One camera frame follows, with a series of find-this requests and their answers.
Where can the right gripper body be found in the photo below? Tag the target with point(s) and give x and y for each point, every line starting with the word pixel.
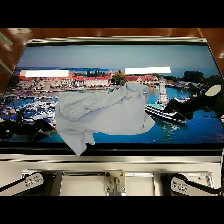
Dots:
pixel 181 108

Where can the silver frame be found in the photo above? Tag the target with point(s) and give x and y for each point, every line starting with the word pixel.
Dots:
pixel 100 165

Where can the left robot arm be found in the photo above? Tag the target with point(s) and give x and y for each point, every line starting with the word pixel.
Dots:
pixel 23 128

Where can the light blue shirt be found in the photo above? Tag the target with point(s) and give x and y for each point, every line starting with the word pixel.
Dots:
pixel 110 113

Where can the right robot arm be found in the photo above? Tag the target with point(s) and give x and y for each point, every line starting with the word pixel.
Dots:
pixel 206 100

